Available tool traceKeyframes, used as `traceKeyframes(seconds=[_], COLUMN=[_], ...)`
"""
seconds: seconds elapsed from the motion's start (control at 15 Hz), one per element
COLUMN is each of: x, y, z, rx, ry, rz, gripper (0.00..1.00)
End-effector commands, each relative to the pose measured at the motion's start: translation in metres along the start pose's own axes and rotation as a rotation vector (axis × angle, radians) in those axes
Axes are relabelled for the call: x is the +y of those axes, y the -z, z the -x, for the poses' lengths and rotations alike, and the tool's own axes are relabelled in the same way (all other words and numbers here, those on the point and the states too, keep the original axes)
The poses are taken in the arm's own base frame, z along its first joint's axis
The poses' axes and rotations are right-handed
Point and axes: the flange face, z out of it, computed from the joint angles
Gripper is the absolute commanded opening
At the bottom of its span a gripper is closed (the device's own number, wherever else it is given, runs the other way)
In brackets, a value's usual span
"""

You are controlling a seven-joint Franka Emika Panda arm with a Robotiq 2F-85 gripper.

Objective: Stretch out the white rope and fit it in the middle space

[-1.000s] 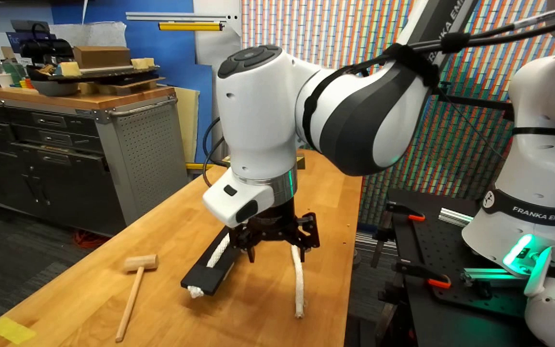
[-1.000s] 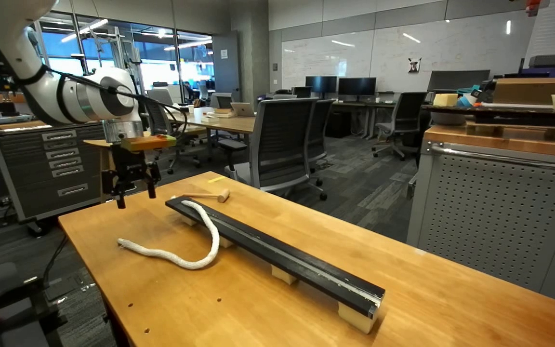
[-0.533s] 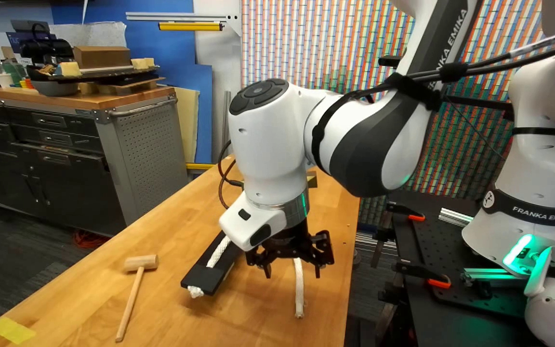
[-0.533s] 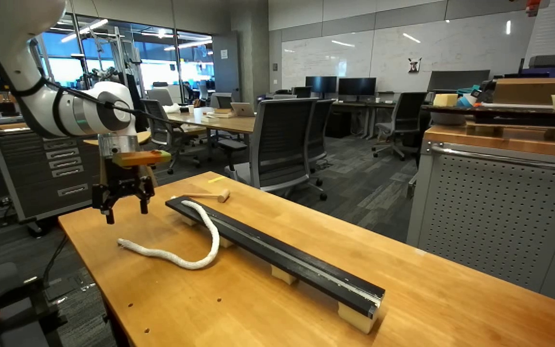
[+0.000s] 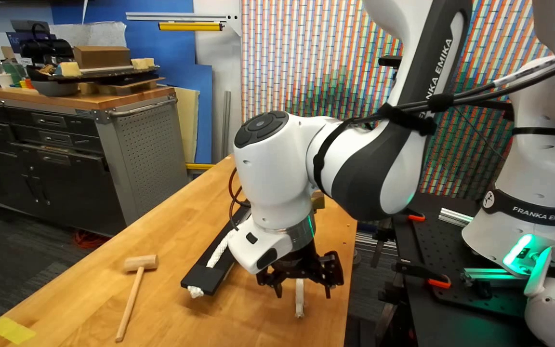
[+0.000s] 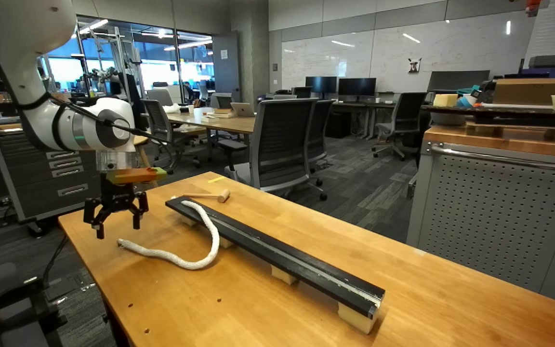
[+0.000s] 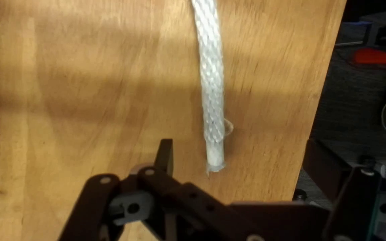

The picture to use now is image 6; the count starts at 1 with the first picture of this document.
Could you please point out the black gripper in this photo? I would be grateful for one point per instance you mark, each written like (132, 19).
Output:
(116, 192)

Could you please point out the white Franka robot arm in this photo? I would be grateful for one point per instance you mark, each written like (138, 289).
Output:
(66, 127)

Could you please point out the pale wooden support block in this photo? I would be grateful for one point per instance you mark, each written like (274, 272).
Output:
(282, 273)
(355, 316)
(188, 219)

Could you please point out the grey mesh office chair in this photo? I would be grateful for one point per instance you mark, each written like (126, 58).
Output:
(280, 140)
(155, 125)
(321, 127)

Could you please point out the grey drawer cabinet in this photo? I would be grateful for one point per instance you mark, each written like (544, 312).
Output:
(28, 185)

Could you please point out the small wooden mallet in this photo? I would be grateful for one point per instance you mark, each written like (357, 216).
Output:
(224, 194)

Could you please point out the wooden meeting table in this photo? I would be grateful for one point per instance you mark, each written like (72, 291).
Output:
(226, 121)

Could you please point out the grey door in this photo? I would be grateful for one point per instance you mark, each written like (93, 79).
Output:
(226, 63)

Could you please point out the black computer monitor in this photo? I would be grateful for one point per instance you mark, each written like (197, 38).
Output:
(321, 85)
(357, 86)

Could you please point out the office desk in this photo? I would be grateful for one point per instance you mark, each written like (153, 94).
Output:
(361, 104)

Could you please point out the black office chair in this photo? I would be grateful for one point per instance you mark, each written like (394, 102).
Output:
(409, 112)

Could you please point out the large grey display screen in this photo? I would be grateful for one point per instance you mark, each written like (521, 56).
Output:
(457, 81)

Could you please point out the teal small object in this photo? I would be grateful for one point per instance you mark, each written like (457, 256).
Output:
(469, 96)

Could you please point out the grey perforated tool cabinet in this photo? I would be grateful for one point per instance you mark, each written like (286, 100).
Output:
(496, 212)

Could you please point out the brown wooden box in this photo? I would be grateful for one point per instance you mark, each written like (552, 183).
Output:
(535, 88)

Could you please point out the dark machine on cabinet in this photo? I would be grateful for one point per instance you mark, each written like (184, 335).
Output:
(544, 63)

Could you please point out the black slotted rail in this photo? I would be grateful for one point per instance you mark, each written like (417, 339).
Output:
(278, 252)

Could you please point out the large wall whiteboard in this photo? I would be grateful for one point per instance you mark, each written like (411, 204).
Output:
(386, 50)

